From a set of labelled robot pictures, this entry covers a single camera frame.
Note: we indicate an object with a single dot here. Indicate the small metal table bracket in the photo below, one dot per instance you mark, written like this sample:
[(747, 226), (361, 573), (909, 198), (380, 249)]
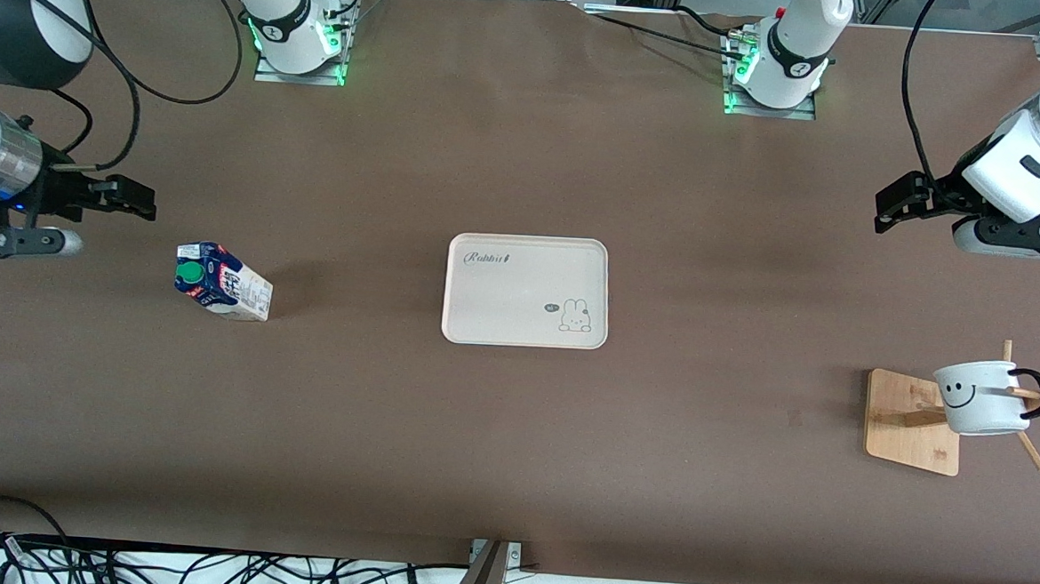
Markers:
[(515, 554)]

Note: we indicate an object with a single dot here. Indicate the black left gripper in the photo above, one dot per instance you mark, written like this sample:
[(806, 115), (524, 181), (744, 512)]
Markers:
[(941, 197)]

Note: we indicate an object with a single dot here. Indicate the blue white milk carton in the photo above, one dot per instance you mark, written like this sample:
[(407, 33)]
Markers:
[(231, 290)]

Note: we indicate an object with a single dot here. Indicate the wooden cup stand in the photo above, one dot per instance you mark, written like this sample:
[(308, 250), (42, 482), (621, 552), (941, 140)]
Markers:
[(908, 437)]

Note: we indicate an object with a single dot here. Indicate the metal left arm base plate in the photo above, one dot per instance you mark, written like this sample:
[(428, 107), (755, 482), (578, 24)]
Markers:
[(770, 113)]

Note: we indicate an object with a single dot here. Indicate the beige rabbit print tray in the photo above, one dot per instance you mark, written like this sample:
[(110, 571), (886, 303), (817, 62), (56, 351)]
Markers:
[(520, 292)]

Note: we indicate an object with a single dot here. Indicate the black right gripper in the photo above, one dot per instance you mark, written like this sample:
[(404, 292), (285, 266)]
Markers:
[(55, 191)]

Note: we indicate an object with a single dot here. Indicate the white smiley face cup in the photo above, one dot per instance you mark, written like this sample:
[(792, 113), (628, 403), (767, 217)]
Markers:
[(977, 400)]

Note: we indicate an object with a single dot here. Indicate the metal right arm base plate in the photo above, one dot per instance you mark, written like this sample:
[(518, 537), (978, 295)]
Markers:
[(300, 78)]

